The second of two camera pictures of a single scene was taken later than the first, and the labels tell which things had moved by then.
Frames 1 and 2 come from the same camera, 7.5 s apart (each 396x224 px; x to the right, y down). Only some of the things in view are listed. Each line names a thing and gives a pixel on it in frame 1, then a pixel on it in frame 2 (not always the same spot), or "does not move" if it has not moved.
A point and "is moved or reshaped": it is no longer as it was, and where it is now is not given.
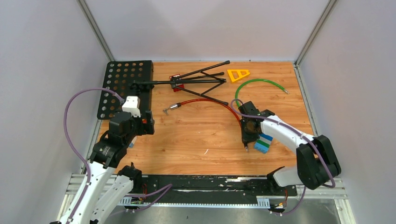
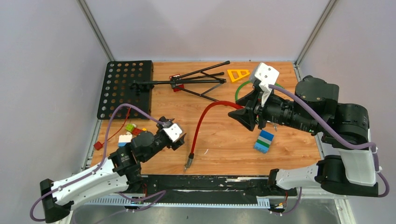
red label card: x=180 y=85 does not move
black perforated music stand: x=135 y=79 does not move
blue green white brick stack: x=263 y=143 does not move
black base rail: x=203 y=187 does not move
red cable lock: x=174 y=106 -> x=192 y=153
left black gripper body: x=140 y=128 -> x=160 y=141
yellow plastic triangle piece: x=240 y=75 does not move
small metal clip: x=166 y=110 is moved or reshaped
